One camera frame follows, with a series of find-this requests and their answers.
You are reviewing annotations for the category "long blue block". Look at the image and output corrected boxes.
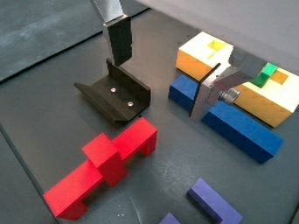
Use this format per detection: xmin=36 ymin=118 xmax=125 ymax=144
xmin=168 ymin=75 xmax=284 ymax=164

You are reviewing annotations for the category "red cross-shaped block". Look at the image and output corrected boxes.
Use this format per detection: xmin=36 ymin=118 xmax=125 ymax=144
xmin=42 ymin=117 xmax=157 ymax=221

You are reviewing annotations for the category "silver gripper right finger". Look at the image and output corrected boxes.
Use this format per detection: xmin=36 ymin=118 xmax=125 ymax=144
xmin=189 ymin=54 xmax=267 ymax=121

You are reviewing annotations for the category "purple block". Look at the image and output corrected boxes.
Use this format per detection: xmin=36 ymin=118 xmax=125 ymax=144
xmin=186 ymin=178 xmax=243 ymax=224

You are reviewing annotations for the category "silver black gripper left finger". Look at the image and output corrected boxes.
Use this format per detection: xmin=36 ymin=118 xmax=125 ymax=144
xmin=89 ymin=0 xmax=132 ymax=67

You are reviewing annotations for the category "black angled bracket holder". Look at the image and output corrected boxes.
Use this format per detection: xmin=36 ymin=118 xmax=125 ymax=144
xmin=73 ymin=59 xmax=150 ymax=124

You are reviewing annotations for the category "yellow slotted board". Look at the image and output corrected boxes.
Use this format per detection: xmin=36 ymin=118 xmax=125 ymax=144
xmin=174 ymin=32 xmax=299 ymax=127

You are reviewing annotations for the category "long green block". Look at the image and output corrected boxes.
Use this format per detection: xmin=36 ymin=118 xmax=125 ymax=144
xmin=249 ymin=63 xmax=277 ymax=88

